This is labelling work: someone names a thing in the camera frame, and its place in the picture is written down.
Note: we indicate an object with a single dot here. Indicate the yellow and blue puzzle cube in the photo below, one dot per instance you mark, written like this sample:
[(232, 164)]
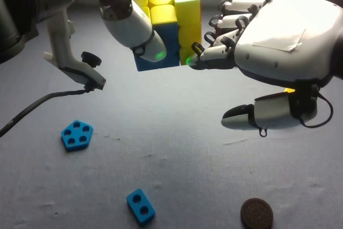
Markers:
[(187, 14)]

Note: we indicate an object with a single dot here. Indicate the blue two-hole block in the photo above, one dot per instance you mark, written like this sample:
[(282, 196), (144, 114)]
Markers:
[(140, 207)]

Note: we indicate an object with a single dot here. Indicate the blue pentagon block with holes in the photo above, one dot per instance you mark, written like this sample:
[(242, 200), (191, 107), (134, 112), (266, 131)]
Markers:
[(76, 135)]

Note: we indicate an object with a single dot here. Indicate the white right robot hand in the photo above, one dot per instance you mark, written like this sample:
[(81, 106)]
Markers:
[(284, 36)]

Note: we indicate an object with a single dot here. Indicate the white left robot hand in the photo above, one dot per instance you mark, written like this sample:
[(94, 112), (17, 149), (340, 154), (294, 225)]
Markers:
[(128, 25)]

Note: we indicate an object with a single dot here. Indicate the chocolate sandwich cookie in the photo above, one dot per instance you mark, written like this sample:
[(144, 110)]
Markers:
[(256, 213)]

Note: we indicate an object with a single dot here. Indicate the yellow rectangular block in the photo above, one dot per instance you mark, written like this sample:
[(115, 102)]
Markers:
[(290, 90)]

